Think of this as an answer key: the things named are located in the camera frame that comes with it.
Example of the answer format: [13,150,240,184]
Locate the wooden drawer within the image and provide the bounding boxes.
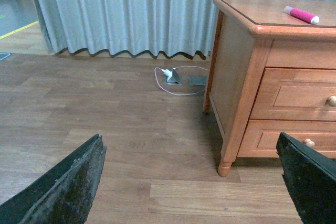
[250,68,335,121]
[237,120,335,158]

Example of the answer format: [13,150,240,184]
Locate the pink marker with white cap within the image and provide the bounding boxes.
[283,6,320,25]

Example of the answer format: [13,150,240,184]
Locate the open metal floor socket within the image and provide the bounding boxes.
[163,69,183,85]

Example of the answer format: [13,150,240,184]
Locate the white charger plug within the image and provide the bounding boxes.
[162,69,172,77]

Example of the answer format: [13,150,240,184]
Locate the closed metal floor plate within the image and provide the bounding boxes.
[188,76,207,86]

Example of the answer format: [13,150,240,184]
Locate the grey pleated curtain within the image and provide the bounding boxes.
[34,0,334,56]

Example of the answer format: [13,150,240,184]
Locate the wooden nightstand cabinet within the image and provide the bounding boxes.
[203,0,335,177]

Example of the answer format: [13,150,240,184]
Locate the white charger cable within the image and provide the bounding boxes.
[154,65,209,97]

